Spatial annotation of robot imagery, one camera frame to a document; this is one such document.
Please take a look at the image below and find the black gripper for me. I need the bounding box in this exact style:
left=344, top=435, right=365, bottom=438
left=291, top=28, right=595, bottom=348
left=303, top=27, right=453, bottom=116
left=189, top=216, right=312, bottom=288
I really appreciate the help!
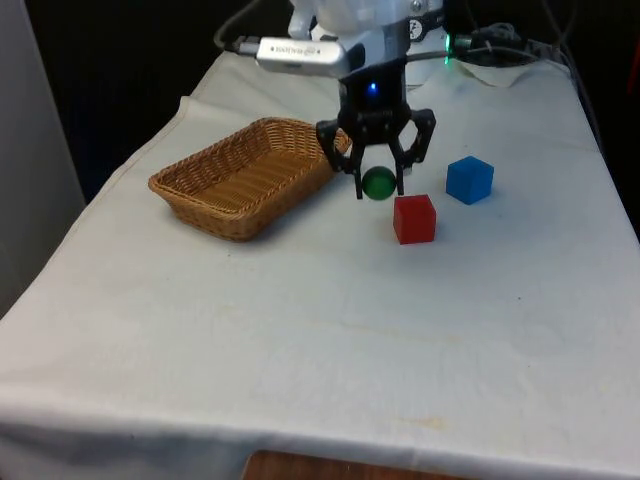
left=315, top=58, right=437, bottom=201

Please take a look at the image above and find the green ball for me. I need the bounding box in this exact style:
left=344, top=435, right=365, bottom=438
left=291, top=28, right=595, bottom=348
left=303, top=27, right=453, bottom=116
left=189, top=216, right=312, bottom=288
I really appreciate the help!
left=361, top=166, right=399, bottom=203

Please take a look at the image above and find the wicker basket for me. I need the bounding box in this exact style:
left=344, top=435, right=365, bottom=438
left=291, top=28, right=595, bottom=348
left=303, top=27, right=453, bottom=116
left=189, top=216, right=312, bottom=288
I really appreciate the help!
left=148, top=117, right=354, bottom=243

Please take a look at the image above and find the red cube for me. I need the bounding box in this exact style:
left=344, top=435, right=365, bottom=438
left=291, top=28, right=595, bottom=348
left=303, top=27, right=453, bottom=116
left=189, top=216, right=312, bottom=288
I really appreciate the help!
left=393, top=194, right=438, bottom=246

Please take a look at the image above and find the blue cube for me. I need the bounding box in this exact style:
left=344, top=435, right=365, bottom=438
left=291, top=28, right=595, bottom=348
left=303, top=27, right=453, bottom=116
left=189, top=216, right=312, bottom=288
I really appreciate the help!
left=445, top=155, right=495, bottom=206

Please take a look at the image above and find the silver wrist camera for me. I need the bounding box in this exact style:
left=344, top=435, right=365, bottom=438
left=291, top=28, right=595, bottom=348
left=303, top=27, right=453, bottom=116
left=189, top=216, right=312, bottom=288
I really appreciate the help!
left=237, top=36, right=367, bottom=80

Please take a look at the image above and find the black cable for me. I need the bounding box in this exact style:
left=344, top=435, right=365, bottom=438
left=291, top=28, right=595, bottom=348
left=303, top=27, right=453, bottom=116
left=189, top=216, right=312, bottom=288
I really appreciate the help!
left=214, top=0, right=261, bottom=55

